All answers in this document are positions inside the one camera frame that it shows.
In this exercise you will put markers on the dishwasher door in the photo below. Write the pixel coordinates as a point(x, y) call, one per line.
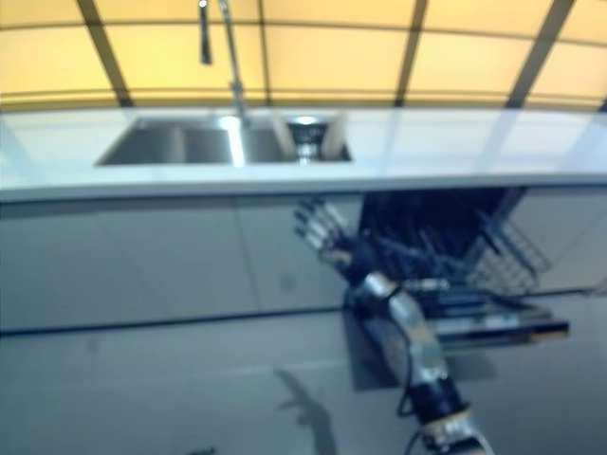
point(479, 322)

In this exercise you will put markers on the right robot hand black silver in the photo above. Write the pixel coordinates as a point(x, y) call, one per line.
point(353, 256)

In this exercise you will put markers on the shiny metal cup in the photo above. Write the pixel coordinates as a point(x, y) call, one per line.
point(306, 132)

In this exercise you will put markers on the chrome kitchen faucet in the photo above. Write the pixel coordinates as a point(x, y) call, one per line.
point(233, 71)

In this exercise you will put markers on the stainless steel sink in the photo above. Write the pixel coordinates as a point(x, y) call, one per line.
point(180, 144)

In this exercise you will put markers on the window with dark frame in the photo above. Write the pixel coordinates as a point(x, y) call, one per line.
point(332, 47)

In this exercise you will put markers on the narrow grey cabinet door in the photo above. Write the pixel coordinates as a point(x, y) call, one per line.
point(289, 275)

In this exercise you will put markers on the beige plate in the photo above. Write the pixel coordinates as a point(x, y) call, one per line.
point(336, 135)
point(282, 135)

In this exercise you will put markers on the built-in dishwasher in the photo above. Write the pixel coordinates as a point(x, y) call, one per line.
point(427, 227)

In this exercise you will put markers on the wide grey cabinet door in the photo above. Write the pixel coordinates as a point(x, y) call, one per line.
point(118, 265)

